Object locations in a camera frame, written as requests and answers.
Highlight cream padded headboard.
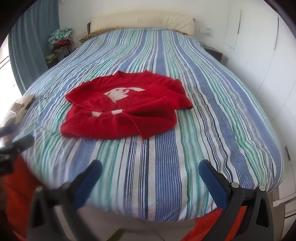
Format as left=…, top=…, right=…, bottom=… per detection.
left=87, top=13, right=196, bottom=36

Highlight pile of colourful clothes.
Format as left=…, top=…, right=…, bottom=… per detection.
left=45, top=27, right=75, bottom=64

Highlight striped bedspread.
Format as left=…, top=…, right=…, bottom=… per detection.
left=16, top=28, right=284, bottom=222

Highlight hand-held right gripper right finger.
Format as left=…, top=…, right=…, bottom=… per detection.
left=199, top=159, right=275, bottom=241

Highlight blue curtain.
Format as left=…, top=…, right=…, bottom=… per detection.
left=8, top=0, right=61, bottom=95

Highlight beige pouch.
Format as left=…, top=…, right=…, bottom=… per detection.
left=9, top=95, right=36, bottom=114

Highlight dark nightstand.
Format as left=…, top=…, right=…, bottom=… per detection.
left=203, top=45, right=223, bottom=63

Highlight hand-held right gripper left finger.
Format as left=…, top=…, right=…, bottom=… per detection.
left=28, top=159, right=102, bottom=241

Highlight white wardrobe doors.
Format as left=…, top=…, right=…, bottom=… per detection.
left=224, top=7, right=296, bottom=130

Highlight red knit sweater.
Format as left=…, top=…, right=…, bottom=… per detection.
left=60, top=71, right=193, bottom=140

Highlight orange fuzzy cloth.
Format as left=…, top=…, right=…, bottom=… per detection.
left=3, top=155, right=248, bottom=241

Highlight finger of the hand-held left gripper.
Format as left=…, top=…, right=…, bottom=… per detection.
left=0, top=134, right=35, bottom=155

